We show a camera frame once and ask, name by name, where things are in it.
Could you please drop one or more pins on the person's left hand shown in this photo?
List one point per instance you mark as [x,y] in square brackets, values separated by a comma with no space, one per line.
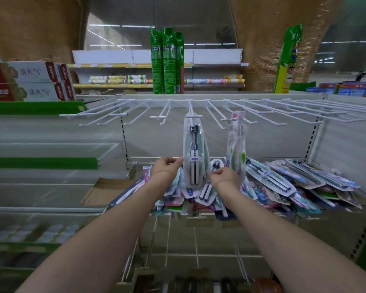
[164,172]

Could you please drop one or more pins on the person's right hand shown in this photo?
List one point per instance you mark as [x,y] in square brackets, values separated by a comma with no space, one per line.
[227,181]

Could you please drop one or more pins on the oval twin black toothbrush pack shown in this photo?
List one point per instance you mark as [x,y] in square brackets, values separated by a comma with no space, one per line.
[195,143]
[208,155]

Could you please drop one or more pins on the clear green toothbrush pack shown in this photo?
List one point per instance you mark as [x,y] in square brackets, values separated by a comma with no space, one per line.
[243,149]

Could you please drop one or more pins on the clear pink-topped toothbrush pack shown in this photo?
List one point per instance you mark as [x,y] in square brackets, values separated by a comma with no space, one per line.
[231,140]

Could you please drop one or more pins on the pile of toothbrush packs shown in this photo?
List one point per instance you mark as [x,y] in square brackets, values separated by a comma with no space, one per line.
[277,180]

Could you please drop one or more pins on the person's left forearm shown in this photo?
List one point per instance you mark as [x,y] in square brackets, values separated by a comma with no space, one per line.
[94,247]

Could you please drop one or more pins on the person's right forearm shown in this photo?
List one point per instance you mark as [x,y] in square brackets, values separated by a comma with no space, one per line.
[292,250]

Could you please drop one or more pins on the white shelf unit yellow strips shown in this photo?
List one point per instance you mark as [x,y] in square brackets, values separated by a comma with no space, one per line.
[103,56]

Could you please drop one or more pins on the brown cardboard tray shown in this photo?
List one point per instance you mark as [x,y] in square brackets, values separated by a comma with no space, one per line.
[100,192]

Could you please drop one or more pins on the row of colourful wrap rolls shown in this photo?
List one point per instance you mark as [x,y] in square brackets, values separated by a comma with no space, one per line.
[216,81]

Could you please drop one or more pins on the green spray can red side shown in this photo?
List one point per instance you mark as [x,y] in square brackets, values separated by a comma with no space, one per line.
[180,64]

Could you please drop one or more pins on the orange round object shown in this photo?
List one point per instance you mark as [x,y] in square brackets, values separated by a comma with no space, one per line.
[267,286]

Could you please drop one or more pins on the red white toothpaste box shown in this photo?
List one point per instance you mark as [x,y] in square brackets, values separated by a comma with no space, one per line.
[65,73]
[30,71]
[70,90]
[36,92]

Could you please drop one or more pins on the green yellow spray can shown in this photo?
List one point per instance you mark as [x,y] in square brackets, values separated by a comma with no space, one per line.
[288,61]

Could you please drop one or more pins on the woven brown column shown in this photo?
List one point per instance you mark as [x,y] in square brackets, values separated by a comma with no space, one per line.
[33,27]
[262,42]

